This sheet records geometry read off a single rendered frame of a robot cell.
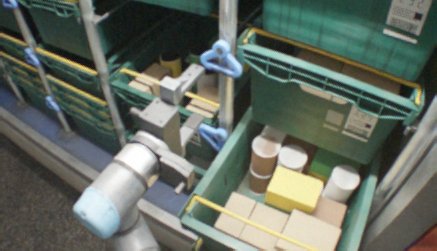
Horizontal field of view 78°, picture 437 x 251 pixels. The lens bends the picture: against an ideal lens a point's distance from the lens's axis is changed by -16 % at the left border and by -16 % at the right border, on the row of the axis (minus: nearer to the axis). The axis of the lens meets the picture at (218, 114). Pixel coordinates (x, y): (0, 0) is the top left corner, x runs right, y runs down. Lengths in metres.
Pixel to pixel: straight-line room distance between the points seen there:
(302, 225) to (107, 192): 0.49
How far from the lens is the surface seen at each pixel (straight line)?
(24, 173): 2.60
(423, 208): 0.64
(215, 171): 0.79
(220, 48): 0.66
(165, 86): 0.52
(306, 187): 0.82
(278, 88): 0.73
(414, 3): 0.57
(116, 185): 0.49
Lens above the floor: 1.82
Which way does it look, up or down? 46 degrees down
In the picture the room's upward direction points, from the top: straight up
